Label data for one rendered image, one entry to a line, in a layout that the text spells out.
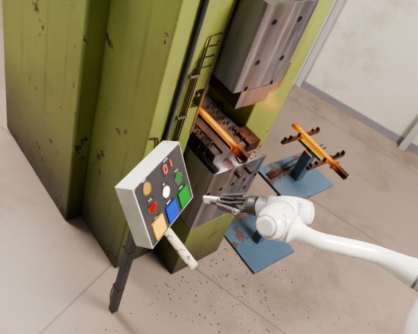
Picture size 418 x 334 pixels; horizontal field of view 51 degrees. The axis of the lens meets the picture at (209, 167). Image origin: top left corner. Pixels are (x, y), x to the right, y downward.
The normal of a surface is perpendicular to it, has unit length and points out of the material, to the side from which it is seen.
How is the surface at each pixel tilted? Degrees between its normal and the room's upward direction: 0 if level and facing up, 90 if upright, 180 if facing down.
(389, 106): 90
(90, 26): 90
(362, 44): 90
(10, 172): 0
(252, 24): 90
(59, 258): 0
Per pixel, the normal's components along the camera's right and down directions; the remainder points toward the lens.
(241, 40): -0.76, 0.28
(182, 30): 0.59, 0.67
